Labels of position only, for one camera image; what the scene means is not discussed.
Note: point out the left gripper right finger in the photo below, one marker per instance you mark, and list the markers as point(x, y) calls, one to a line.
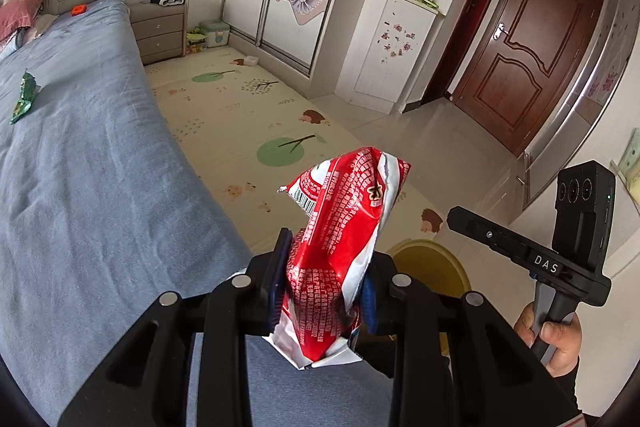
point(457, 362)

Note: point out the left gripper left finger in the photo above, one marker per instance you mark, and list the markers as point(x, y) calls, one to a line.
point(144, 380)

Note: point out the red white snack bag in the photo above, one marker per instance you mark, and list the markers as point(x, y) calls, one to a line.
point(347, 200)

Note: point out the green snack wrapper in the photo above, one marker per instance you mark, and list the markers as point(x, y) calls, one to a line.
point(29, 91)

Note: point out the yellow trash bin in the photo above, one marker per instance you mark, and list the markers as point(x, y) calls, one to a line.
point(433, 265)

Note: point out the right hand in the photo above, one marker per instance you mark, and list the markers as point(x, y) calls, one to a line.
point(566, 338)

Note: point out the blue bed sheet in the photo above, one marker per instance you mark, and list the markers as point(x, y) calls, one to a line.
point(100, 210)

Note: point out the brown wooden door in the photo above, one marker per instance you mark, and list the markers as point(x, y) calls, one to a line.
point(523, 65)

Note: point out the cartoon foam play mat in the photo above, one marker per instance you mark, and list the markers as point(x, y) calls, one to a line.
point(246, 134)

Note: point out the white corner cabinet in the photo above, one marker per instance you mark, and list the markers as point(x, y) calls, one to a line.
point(386, 45)

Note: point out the small white tissue box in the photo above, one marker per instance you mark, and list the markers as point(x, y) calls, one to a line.
point(250, 60)

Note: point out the mint storage box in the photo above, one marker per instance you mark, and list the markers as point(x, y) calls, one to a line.
point(216, 33)

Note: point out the grey bedside nightstand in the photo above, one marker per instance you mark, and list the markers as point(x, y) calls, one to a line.
point(160, 31)

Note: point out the small orange object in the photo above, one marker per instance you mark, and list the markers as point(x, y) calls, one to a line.
point(78, 9)

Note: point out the pink pillow near headboard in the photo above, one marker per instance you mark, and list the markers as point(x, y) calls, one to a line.
point(16, 14)

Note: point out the black tracking camera right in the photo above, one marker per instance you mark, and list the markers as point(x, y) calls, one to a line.
point(584, 204)

